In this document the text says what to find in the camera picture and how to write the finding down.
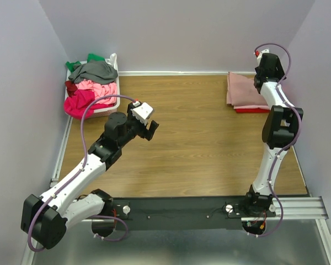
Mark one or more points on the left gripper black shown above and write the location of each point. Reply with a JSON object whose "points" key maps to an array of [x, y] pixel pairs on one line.
{"points": [[143, 130]]}

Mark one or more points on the dusty pink printed t-shirt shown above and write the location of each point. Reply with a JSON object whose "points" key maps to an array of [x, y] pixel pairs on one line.
{"points": [[241, 91]]}

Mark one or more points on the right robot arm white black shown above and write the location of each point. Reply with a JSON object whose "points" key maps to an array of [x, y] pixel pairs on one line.
{"points": [[280, 131]]}

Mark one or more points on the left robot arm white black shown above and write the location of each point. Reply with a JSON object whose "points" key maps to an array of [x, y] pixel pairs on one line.
{"points": [[46, 218]]}

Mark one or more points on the pink t-shirt in basket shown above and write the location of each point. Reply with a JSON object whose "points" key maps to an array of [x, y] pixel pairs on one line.
{"points": [[99, 89]]}

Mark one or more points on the grey t-shirt in basket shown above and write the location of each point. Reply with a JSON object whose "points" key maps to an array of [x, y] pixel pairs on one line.
{"points": [[97, 71]]}

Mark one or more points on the magenta t-shirt in basket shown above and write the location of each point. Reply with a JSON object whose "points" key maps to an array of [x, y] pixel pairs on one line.
{"points": [[76, 105]]}

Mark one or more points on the dark red t-shirt in basket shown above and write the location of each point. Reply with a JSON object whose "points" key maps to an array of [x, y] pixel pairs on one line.
{"points": [[70, 88]]}

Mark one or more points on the green t-shirt in basket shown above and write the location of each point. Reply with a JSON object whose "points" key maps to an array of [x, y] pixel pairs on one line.
{"points": [[71, 66]]}

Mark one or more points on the white laundry basket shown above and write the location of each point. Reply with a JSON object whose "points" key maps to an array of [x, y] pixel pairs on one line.
{"points": [[112, 60]]}

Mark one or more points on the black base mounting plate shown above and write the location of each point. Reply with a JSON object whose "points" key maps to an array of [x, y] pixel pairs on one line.
{"points": [[184, 213]]}

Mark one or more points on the folded light pink t-shirt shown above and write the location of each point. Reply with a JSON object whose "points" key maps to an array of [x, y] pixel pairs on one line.
{"points": [[264, 107]]}

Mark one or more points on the folded red t-shirt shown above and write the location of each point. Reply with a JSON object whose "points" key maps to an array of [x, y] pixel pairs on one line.
{"points": [[252, 110]]}

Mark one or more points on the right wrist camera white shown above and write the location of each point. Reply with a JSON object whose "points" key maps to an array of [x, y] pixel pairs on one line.
{"points": [[259, 54]]}

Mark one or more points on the aluminium frame rail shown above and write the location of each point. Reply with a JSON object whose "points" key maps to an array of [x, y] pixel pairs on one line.
{"points": [[285, 208]]}

